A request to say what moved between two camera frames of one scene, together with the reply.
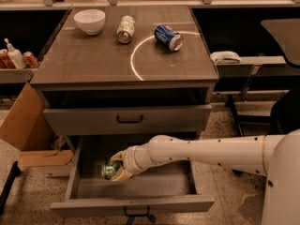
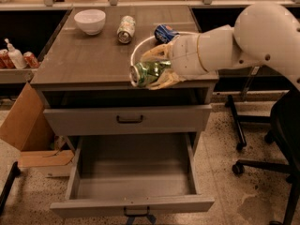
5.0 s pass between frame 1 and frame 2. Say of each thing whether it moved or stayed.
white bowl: stayed
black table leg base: stayed
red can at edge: stayed
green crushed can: moved
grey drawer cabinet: stayed
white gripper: moved
